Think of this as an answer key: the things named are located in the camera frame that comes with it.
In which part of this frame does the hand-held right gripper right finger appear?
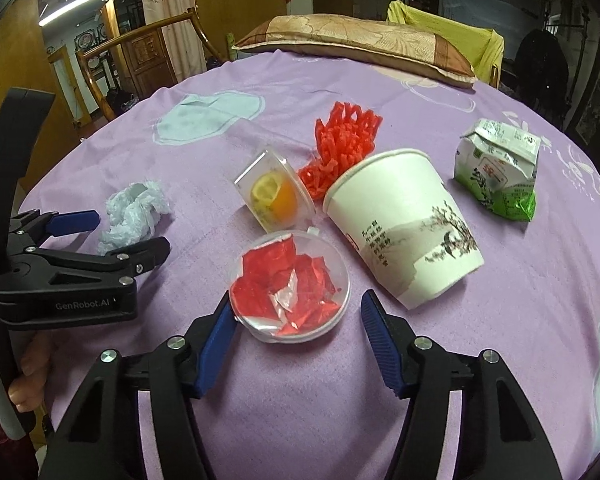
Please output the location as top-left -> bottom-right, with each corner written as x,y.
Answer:
360,289 -> 563,480

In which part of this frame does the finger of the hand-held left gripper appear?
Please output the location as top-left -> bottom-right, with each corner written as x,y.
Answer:
9,209 -> 102,250
27,236 -> 172,286

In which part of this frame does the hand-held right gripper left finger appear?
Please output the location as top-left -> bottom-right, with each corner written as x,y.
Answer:
39,290 -> 241,480

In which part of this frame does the white tissue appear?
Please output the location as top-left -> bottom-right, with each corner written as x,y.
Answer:
96,180 -> 172,256

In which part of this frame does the clear tub with red wrapper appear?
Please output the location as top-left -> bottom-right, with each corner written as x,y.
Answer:
228,230 -> 352,345

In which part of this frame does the white paper cup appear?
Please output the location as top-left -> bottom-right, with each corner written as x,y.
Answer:
322,148 -> 485,310

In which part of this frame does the lemon slice plastic box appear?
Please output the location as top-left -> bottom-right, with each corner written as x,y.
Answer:
232,147 -> 317,233

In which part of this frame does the red foam fruit net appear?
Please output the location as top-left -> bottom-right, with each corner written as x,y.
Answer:
297,101 -> 383,201

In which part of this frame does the green white milk carton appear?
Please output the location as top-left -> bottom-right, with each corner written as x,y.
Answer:
454,117 -> 541,223

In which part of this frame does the person's left hand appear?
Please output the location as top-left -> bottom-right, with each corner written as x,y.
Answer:
7,332 -> 50,413

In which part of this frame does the wooden armchair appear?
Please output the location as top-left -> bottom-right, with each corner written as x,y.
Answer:
75,7 -> 221,123

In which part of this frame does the fluorescent tube light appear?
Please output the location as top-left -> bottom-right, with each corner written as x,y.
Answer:
37,0 -> 118,27

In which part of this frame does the floral curtain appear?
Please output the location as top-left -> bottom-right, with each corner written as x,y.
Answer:
140,0 -> 208,83

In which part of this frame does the brown floral pillow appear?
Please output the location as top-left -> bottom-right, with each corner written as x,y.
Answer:
231,12 -> 477,86

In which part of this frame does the yellow cloth covered chair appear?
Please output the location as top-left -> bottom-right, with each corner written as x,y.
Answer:
386,0 -> 505,86

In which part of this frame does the hanging black coat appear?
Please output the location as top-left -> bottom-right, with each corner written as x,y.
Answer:
515,29 -> 568,121

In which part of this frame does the dark framed painting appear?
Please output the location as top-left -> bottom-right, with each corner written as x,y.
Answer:
575,42 -> 600,146

